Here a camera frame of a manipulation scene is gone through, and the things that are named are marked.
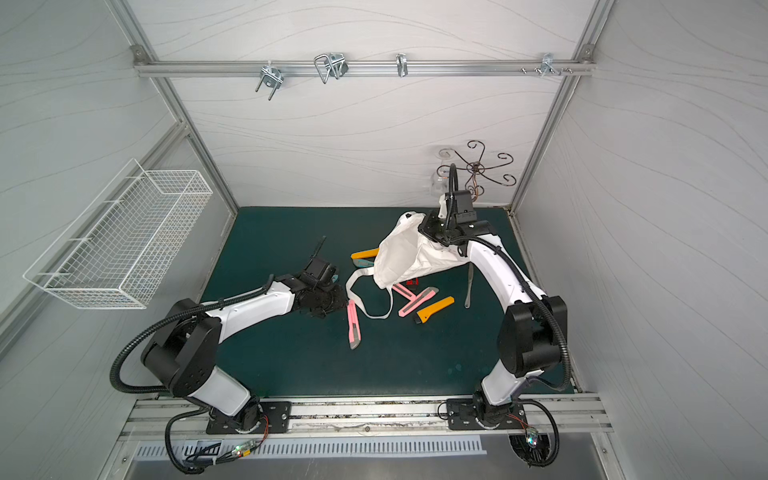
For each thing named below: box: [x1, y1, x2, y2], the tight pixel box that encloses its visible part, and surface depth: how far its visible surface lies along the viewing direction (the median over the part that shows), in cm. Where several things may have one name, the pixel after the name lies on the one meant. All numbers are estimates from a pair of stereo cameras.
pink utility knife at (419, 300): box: [398, 287, 439, 317], surface depth 96 cm
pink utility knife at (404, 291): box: [392, 283, 416, 301], surface depth 97 cm
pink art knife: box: [347, 299, 362, 350], surface depth 90 cm
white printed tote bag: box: [345, 211, 469, 319], surface depth 91 cm
